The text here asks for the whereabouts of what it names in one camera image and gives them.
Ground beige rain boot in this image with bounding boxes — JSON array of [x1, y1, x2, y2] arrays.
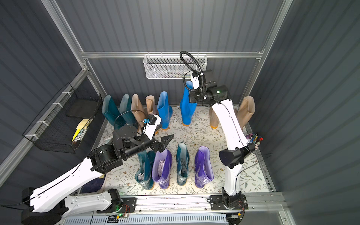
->
[[209, 107, 219, 129], [145, 95, 156, 115], [131, 94, 146, 131], [236, 96, 255, 128]]

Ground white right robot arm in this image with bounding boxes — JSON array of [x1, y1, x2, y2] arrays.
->
[[189, 85, 255, 209]]

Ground purple rain boot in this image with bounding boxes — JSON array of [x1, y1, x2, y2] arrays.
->
[[152, 149, 172, 189], [195, 146, 214, 188]]

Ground black wire side basket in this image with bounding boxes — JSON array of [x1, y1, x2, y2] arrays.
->
[[23, 83, 104, 154]]

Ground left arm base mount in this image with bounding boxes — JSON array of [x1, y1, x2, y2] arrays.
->
[[96, 197, 137, 214]]

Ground black corrugated cable hose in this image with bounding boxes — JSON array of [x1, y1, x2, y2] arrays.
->
[[179, 51, 203, 91]]

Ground dark blue book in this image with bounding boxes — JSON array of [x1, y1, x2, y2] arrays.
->
[[79, 174, 106, 194]]

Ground blue rain boot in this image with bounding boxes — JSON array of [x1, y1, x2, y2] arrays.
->
[[180, 88, 197, 127], [157, 91, 173, 130]]

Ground white wire wall basket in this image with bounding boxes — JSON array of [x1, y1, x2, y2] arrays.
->
[[143, 54, 208, 79]]

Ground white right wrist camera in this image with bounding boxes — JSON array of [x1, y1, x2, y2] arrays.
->
[[190, 75, 200, 90]]

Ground teal rain boot front right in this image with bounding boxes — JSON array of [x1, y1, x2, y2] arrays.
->
[[176, 142, 189, 186]]

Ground white vent grille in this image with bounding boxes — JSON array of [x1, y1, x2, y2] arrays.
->
[[60, 213, 228, 225]]

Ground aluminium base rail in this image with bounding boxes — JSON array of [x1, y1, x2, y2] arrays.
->
[[122, 193, 288, 215]]

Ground yellow sticky notes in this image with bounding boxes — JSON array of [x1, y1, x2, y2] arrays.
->
[[72, 119, 93, 142]]

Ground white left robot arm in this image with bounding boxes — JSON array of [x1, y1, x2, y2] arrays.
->
[[21, 134, 174, 225]]

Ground pink pen cup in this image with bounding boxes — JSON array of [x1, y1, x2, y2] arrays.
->
[[245, 133, 263, 149]]

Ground purple rain boot front left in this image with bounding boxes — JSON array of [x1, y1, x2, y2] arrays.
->
[[152, 149, 172, 189]]

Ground purple rain boot front right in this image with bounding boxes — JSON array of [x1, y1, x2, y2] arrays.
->
[[195, 146, 214, 188]]

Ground teal rain boot back row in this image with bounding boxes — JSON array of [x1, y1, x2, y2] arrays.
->
[[120, 94, 137, 125]]

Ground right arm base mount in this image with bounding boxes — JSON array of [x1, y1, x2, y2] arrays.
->
[[207, 188, 248, 211]]

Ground teal rain boot carried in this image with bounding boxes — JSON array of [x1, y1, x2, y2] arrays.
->
[[102, 95, 126, 130]]

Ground teal rain boot front left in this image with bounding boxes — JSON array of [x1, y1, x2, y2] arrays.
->
[[135, 150, 156, 190]]

